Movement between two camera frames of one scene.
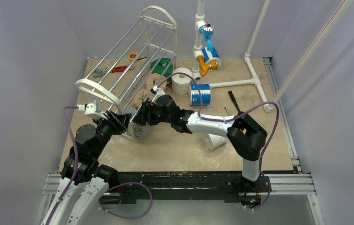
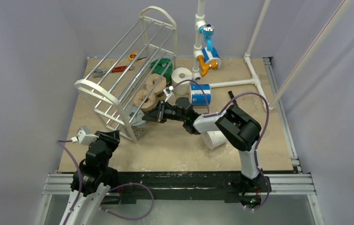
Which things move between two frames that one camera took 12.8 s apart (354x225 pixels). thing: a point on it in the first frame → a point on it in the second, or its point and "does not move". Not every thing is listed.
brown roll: [156, 79] does not move
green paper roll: [163, 66] does not move
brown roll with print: [141, 95] does not move
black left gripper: [119, 122] → [112, 137]
